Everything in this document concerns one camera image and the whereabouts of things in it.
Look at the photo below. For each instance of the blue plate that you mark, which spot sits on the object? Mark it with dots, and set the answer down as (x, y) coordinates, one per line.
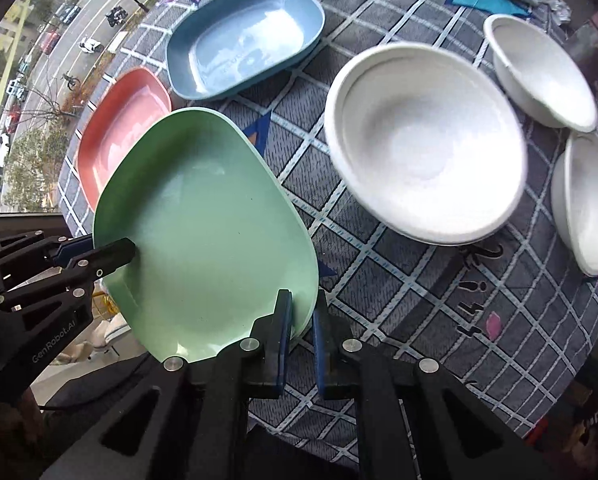
(244, 45)

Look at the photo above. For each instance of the person's dark pants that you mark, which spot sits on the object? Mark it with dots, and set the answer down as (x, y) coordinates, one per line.
(304, 455)

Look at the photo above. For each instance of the black scooter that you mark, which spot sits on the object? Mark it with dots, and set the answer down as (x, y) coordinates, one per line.
(114, 15)

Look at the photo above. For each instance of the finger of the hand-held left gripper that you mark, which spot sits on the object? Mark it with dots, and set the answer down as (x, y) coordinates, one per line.
(74, 249)
(111, 256)

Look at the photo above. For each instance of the green plate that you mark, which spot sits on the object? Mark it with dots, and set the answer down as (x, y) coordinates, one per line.
(204, 235)

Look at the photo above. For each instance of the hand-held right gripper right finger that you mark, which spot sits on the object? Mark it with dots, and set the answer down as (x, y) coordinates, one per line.
(322, 355)

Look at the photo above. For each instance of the small white bowl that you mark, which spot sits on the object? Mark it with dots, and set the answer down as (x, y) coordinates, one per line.
(586, 205)
(539, 70)

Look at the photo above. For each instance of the white scooter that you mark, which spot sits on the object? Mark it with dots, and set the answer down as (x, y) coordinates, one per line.
(90, 45)

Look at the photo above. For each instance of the dark window frame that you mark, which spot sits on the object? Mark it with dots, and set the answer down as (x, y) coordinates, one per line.
(19, 224)

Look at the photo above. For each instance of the row of parked cars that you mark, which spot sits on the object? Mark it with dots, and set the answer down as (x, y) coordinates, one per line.
(29, 65)

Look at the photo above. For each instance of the grey checked star tablecloth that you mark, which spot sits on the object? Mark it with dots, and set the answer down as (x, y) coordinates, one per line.
(379, 285)

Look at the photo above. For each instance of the large white bowl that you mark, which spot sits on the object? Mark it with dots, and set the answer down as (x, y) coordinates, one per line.
(424, 145)

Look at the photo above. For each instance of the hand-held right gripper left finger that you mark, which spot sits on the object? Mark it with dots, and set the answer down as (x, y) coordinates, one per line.
(282, 342)

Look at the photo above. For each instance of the pink plate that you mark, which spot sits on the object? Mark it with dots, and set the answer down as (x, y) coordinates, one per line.
(124, 125)

